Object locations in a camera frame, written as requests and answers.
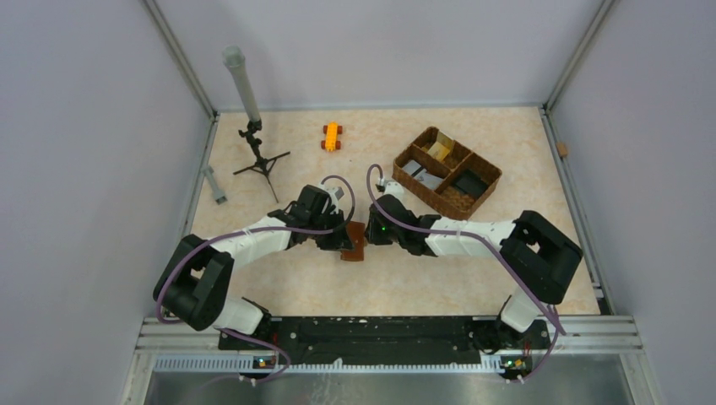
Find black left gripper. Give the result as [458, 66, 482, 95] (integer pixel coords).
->
[308, 208, 353, 251]

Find brown leather card holder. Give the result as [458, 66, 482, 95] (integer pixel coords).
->
[340, 221, 366, 262]

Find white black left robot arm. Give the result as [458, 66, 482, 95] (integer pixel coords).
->
[153, 184, 354, 349]

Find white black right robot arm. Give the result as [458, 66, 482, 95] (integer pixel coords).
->
[366, 194, 583, 348]

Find black card in basket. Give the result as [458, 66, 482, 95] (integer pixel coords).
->
[451, 170, 488, 200]

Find woven wicker divided basket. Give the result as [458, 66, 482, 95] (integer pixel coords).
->
[393, 127, 502, 220]

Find orange toy car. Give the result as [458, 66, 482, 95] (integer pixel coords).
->
[320, 121, 343, 152]

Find small wooden block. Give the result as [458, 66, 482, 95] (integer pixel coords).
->
[555, 142, 569, 159]

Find black tripod with grey tube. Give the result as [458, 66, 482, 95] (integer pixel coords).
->
[222, 46, 290, 202]

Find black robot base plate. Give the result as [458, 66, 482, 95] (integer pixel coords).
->
[254, 316, 551, 365]

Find grey metal bracket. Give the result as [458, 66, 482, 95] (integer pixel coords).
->
[202, 165, 227, 205]

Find aluminium frame rail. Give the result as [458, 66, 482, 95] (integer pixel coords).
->
[539, 105, 643, 354]

